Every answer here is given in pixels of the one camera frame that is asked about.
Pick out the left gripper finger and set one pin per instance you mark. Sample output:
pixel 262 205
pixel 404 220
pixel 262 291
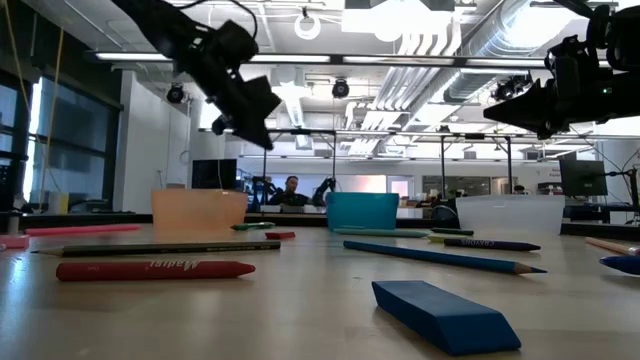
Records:
pixel 247 120
pixel 245 133

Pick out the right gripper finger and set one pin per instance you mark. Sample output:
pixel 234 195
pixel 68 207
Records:
pixel 525 107
pixel 532 129

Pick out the orange translucent plastic bin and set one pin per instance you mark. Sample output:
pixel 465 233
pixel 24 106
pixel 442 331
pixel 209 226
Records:
pixel 200 210

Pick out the green pen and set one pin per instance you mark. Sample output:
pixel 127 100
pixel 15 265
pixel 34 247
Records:
pixel 252 226

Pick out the red eraser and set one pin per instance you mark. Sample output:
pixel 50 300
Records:
pixel 280 235

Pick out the dark purple crayon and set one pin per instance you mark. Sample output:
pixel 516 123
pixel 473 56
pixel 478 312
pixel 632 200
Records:
pixel 490 244

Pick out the dark green crayon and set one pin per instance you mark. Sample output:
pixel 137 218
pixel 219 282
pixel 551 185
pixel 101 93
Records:
pixel 452 231

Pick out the orange pencil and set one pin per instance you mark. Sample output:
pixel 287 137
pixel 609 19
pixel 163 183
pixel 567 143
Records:
pixel 610 245

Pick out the dark green pencil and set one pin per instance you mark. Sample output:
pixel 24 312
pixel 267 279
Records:
pixel 165 248

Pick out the blue plastic bin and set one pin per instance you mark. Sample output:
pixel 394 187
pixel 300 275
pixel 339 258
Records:
pixel 362 212

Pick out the blue pencil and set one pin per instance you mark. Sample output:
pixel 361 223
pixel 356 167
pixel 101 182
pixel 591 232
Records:
pixel 440 257

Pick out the blue pen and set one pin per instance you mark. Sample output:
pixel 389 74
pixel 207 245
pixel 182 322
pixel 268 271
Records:
pixel 625 264

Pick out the red crayon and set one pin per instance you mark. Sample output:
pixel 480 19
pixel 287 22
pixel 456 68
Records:
pixel 150 270

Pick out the teal pen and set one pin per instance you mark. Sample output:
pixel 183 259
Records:
pixel 380 233

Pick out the pink pencil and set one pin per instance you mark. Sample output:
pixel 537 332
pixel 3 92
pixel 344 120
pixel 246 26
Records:
pixel 82 230

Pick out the blue eraser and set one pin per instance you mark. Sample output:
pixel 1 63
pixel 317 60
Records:
pixel 445 317

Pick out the pink clip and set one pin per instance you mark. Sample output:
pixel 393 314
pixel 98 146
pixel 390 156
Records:
pixel 14 241

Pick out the black monitor on arm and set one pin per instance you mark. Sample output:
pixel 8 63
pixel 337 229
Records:
pixel 582 177

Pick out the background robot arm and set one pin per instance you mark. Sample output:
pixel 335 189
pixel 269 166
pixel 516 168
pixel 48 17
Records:
pixel 325 187
pixel 260 192

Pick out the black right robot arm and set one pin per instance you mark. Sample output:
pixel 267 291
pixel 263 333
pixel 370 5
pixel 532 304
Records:
pixel 625 40

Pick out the black monitor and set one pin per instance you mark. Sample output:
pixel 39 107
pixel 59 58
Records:
pixel 214 173

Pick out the person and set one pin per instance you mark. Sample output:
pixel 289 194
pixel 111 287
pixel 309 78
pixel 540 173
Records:
pixel 291 197
pixel 519 189

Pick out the overhead LED light bar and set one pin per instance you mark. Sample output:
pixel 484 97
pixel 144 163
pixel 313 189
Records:
pixel 290 58

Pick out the clear plastic bin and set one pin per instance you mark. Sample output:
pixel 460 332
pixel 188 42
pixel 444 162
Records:
pixel 510 215

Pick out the black desk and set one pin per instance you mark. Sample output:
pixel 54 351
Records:
pixel 600 210

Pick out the white ceiling pipes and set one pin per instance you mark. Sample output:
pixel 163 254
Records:
pixel 400 90

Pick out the white ceiling light panel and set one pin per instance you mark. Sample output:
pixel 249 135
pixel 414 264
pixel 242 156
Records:
pixel 400 20

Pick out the yellow white container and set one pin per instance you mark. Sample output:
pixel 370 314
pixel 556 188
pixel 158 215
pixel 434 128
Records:
pixel 59 202

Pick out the black ceiling camera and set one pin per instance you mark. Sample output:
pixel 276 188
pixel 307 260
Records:
pixel 340 88
pixel 510 87
pixel 175 94

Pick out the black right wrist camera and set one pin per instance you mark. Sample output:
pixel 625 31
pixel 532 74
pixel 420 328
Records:
pixel 562 55

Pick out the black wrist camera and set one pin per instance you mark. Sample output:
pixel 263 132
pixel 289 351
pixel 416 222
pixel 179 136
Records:
pixel 237 42
pixel 562 55

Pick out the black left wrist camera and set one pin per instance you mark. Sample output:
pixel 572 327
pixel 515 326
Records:
pixel 237 42

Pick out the black metal frame stand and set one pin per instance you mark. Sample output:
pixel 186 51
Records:
pixel 475 135
pixel 300 132

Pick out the silver ventilation duct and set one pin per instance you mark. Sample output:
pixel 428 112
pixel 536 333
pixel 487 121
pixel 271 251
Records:
pixel 500 35

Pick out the black aluminium table frame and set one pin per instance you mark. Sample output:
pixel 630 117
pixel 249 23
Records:
pixel 290 218

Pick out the grey short post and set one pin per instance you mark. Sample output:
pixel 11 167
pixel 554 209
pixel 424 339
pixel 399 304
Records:
pixel 12 222

